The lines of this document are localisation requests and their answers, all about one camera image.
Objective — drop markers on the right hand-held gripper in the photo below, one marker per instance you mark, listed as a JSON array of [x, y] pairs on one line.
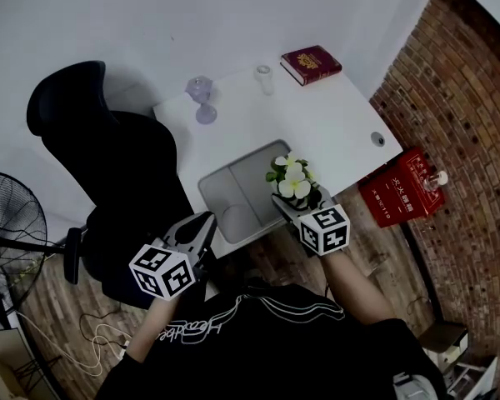
[[325, 231]]

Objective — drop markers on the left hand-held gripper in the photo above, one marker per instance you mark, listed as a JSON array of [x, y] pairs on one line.
[[162, 271]]

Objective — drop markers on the white artificial flower bunch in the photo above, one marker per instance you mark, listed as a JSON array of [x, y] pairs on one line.
[[293, 179]]

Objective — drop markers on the grey tray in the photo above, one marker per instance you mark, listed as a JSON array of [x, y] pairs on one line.
[[250, 181]]

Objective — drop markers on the person's right forearm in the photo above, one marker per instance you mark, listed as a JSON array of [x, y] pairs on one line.
[[354, 290]]

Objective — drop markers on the person's left forearm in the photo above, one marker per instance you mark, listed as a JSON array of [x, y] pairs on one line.
[[150, 331]]

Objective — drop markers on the white desk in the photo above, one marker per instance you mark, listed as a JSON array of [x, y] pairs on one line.
[[316, 119]]

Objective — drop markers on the red fire equipment box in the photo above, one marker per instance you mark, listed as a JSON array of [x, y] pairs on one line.
[[396, 198]]

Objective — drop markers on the black mesh office chair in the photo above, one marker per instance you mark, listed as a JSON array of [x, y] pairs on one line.
[[121, 173]]

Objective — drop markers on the grey desk grommet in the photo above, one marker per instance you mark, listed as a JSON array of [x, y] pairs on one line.
[[378, 138]]

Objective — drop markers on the clear bottle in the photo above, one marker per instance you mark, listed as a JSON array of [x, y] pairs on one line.
[[435, 180]]

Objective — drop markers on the white charger plug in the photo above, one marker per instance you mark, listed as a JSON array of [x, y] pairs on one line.
[[125, 349]]

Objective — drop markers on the dark red book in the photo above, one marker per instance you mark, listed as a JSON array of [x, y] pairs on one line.
[[310, 63]]

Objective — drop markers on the person's black printed shirt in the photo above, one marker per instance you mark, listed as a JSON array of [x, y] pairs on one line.
[[275, 348]]

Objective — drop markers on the black floor fan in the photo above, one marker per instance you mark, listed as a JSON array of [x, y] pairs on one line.
[[12, 223]]

